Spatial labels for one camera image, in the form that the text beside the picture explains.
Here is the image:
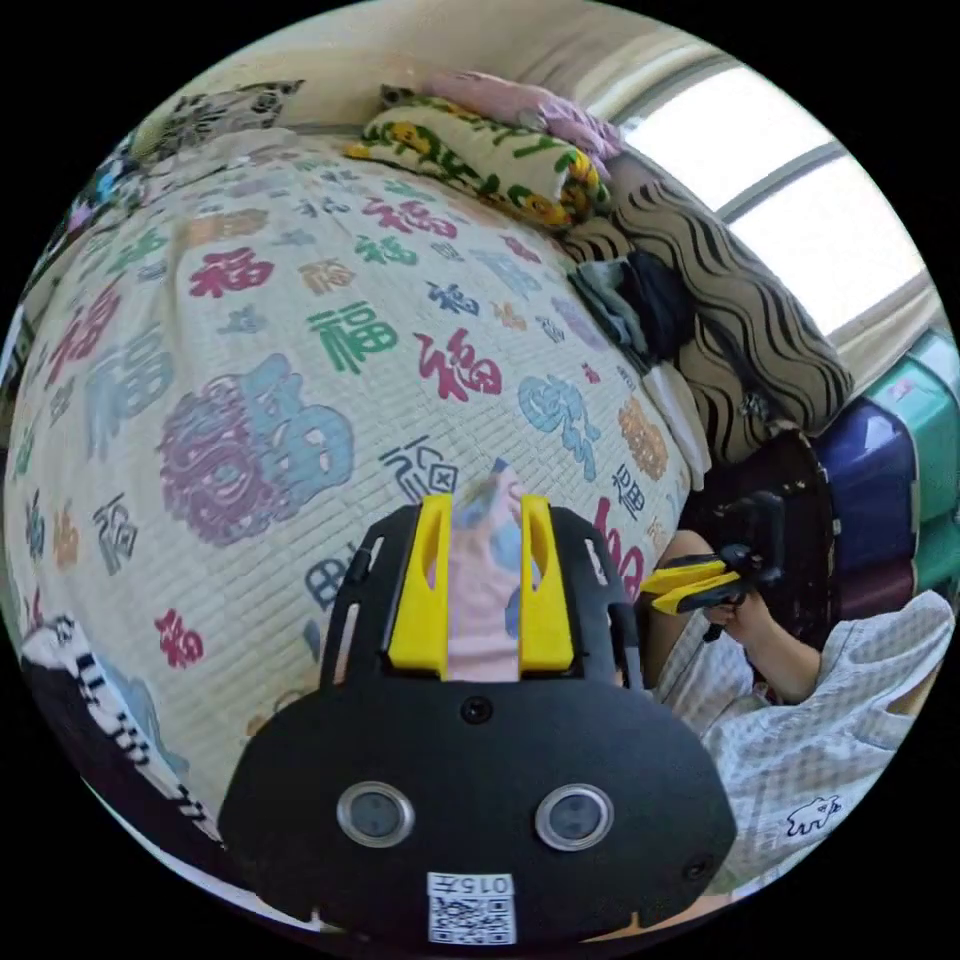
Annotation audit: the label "pile of clothes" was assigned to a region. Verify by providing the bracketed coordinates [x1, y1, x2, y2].
[569, 251, 714, 489]

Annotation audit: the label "window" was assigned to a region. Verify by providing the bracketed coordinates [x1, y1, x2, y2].
[614, 63, 939, 339]

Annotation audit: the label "brown pillow with wavy stripes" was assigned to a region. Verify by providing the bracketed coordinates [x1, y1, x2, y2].
[562, 146, 856, 466]

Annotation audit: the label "bed with printed mat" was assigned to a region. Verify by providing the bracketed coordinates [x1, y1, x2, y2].
[3, 127, 714, 826]

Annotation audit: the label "pink folded blanket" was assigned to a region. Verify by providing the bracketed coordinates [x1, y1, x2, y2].
[427, 71, 624, 159]

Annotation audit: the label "pink and green long pants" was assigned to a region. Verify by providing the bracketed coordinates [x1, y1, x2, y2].
[447, 458, 526, 682]

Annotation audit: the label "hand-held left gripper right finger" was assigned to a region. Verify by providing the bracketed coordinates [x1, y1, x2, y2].
[515, 494, 577, 682]

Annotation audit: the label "person's right forearm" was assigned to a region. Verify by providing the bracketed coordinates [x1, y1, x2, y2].
[738, 628, 825, 708]

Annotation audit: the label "stack of shiny folded quilts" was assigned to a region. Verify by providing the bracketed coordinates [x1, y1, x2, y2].
[813, 329, 960, 624]

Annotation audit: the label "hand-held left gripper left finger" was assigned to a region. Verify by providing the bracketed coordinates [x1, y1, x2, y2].
[386, 492, 454, 682]

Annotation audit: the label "black and white patterned garment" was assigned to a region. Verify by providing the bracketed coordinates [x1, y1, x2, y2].
[18, 614, 226, 849]

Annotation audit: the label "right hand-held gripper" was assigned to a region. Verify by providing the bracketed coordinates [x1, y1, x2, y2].
[641, 542, 760, 645]

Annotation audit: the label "person's body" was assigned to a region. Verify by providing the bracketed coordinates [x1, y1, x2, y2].
[641, 528, 958, 901]

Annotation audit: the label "cream blanket with yellow flowers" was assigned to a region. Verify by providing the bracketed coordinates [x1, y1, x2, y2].
[344, 104, 613, 226]

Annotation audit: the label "cream cushion with black pattern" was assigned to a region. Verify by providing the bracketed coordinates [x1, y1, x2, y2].
[134, 78, 305, 163]

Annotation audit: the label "person's right hand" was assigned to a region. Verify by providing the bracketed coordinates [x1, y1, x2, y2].
[708, 592, 775, 648]

